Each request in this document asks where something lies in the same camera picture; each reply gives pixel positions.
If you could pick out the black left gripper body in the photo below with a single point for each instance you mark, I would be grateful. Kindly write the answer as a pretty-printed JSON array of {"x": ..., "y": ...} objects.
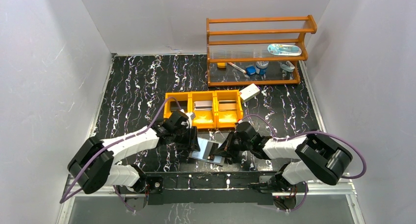
[{"x": 190, "y": 136}]

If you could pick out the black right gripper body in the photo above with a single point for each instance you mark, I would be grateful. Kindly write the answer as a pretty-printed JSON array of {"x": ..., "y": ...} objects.
[{"x": 232, "y": 144}]

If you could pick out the black VIP credit card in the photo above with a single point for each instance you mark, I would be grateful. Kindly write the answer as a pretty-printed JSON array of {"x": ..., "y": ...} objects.
[{"x": 211, "y": 147}]

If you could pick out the yellow three-compartment organizer tray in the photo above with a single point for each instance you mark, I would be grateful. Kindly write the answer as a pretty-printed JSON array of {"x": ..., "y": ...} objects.
[{"x": 212, "y": 109}]

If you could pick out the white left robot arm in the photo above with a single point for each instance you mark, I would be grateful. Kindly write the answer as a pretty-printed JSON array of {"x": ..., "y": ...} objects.
[{"x": 96, "y": 163}]

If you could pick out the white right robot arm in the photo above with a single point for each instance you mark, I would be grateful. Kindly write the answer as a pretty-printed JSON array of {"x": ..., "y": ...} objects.
[{"x": 317, "y": 156}]

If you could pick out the dark card in tray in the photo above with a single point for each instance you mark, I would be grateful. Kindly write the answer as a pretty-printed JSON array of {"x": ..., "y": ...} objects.
[{"x": 181, "y": 106}]

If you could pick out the silver card in tray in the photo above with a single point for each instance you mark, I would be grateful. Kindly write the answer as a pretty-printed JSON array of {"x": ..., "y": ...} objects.
[{"x": 202, "y": 105}]

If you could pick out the brown card in tray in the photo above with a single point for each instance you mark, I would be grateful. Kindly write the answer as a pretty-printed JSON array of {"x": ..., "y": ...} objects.
[{"x": 226, "y": 105}]

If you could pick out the green and white box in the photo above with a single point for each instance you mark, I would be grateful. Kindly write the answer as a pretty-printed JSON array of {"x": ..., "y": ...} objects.
[{"x": 248, "y": 92}]

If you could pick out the small blue box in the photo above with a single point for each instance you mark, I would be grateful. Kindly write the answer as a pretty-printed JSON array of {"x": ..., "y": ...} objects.
[{"x": 250, "y": 70}]

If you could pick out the white marker pen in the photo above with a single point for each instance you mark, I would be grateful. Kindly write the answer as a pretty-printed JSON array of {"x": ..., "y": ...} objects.
[{"x": 237, "y": 67}]

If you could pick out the white jar blue label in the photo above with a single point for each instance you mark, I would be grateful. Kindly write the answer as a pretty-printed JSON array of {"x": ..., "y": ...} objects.
[{"x": 261, "y": 67}]

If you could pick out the small yellow block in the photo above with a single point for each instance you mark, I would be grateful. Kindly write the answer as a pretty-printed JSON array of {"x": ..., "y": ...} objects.
[{"x": 221, "y": 65}]

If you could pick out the orange wooden shelf rack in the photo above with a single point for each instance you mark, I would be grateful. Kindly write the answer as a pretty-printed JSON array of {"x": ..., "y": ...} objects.
[{"x": 244, "y": 41}]

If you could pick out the teal blister pack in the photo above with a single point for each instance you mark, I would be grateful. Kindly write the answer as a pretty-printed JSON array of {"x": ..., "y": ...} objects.
[{"x": 284, "y": 50}]

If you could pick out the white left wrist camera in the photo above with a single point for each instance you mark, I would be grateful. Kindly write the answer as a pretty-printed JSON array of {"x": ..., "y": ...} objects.
[{"x": 190, "y": 115}]

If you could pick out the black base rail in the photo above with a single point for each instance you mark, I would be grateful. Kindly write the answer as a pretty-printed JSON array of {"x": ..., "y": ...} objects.
[{"x": 216, "y": 187}]

